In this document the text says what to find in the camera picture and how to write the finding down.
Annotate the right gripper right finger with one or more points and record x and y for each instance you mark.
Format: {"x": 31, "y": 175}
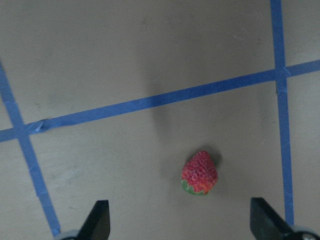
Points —
{"x": 266, "y": 224}

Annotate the strawberry two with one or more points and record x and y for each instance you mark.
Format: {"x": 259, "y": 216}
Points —
{"x": 199, "y": 175}

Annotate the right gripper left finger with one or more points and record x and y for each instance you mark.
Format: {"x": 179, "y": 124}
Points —
{"x": 97, "y": 225}

